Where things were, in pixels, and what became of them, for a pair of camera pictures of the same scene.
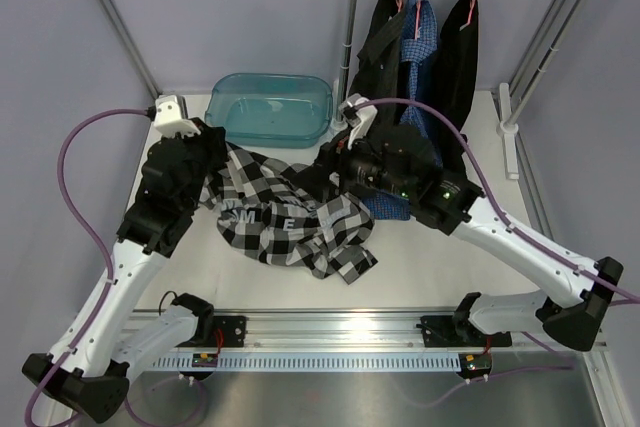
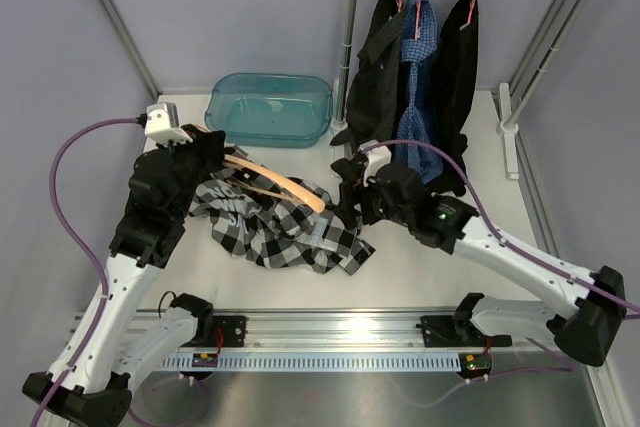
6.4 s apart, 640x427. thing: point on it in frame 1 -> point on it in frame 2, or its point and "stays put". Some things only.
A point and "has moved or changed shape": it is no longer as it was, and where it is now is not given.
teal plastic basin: x=271 y=110 stays put
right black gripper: x=331 y=158 -> x=349 y=193
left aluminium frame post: x=116 y=18 stays put
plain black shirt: x=455 y=77 stays put
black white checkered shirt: x=273 y=211 has moved or changed shape
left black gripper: x=212 y=139 stays put
